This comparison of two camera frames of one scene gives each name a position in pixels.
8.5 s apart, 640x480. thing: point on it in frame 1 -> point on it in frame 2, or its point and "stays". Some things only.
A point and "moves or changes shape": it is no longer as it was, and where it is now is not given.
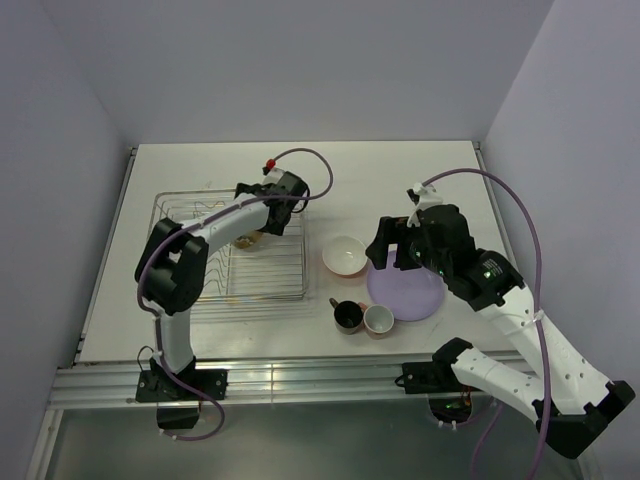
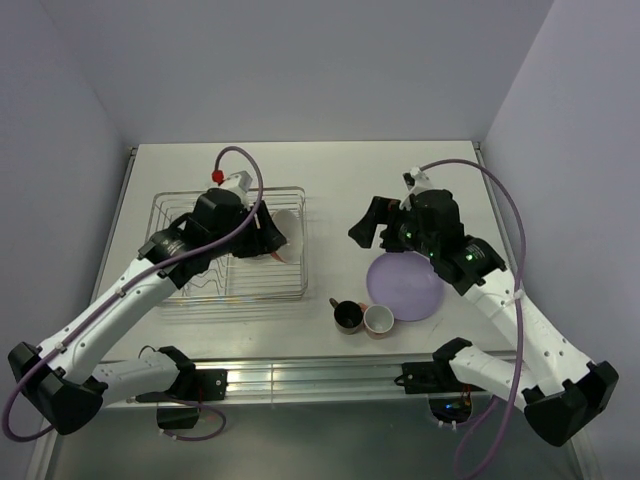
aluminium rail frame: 254,380 stays
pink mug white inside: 377,320 stays
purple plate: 410,294 stays
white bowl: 248,239 moves or changes shape
